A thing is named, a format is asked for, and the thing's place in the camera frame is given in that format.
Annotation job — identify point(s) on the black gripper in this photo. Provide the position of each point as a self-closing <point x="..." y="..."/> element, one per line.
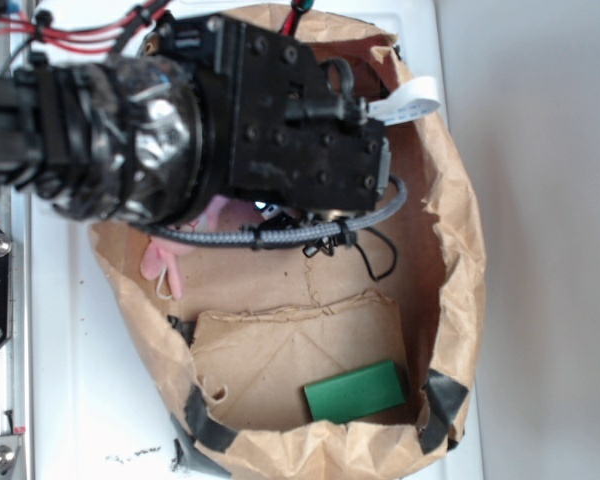
<point x="270" y="122"/>

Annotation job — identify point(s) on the pink plush bunny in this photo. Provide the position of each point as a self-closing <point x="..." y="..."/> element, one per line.
<point x="160" y="260"/>

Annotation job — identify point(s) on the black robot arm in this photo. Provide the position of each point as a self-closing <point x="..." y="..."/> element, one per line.
<point x="107" y="140"/>

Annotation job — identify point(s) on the brown paper bag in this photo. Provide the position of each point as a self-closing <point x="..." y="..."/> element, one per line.
<point x="232" y="357"/>

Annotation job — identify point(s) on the green rectangular block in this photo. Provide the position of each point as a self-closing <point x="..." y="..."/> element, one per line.
<point x="355" y="394"/>

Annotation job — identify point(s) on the aluminium frame rail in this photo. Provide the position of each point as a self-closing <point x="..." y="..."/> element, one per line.
<point x="16" y="398"/>

